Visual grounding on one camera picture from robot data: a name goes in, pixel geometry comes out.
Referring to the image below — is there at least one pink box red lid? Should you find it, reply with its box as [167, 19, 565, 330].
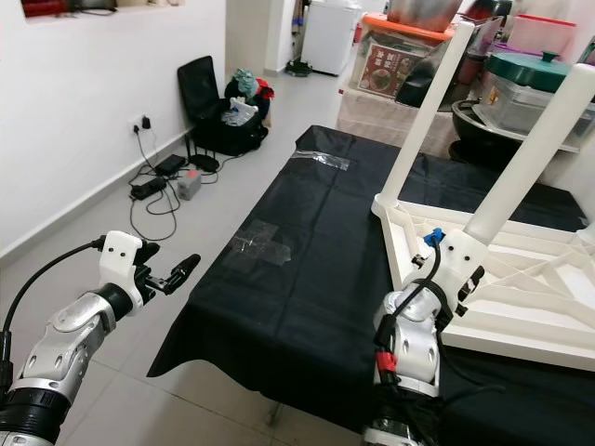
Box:
[511, 14, 579, 57]

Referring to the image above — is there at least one black wok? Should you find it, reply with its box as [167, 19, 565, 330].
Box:
[451, 100, 563, 173]

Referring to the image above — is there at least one green pot lid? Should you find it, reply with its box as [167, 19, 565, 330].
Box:
[483, 51, 573, 92]

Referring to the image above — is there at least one clear plastic storage box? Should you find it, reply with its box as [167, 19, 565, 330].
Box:
[474, 79, 595, 150]

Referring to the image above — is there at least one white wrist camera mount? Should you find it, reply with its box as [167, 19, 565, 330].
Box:
[98, 230, 157, 303]
[414, 228, 484, 298]

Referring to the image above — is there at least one white plastic children table top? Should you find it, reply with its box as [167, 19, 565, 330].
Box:
[372, 190, 595, 373]

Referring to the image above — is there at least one black kitchen appliance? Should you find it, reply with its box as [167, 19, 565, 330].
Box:
[65, 0, 122, 12]

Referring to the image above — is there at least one steel pot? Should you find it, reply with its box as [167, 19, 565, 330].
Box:
[389, 0, 466, 32]

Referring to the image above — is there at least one black floor cable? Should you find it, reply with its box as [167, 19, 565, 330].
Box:
[130, 125, 215, 241]

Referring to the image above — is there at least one orange lidded storage box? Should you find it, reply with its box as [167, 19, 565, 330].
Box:
[351, 14, 456, 98]

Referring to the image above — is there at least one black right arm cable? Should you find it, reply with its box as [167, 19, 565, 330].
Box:
[377, 237, 443, 373]

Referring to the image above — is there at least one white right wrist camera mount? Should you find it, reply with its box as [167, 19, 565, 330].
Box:
[414, 228, 484, 298]

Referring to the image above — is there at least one clear plastic bag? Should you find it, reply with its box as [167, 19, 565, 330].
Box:
[221, 96, 259, 126]

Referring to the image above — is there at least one clear tape strip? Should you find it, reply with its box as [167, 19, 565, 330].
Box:
[290, 149, 351, 170]

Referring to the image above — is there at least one red kitchen appliance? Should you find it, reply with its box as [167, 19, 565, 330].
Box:
[20, 0, 66, 18]

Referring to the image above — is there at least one grey power box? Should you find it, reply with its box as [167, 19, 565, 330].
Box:
[177, 167, 204, 201]

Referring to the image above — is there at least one black plastic bag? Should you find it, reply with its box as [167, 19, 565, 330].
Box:
[395, 28, 484, 108]

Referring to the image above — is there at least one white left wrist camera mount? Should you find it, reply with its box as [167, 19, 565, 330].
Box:
[98, 230, 157, 303]

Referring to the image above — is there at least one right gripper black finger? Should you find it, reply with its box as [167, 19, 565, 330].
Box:
[457, 267, 486, 308]

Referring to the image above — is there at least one black antenna router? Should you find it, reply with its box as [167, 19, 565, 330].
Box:
[189, 130, 222, 173]

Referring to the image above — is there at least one clear tape cross patch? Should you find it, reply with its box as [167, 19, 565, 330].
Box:
[228, 220, 294, 272]

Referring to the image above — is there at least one black tablecloth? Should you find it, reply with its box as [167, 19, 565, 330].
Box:
[147, 125, 595, 446]

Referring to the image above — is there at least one beige cloth covered stand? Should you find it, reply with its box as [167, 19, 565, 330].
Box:
[337, 88, 456, 159]

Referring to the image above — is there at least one black floor stand base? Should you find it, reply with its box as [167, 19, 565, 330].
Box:
[285, 59, 315, 77]

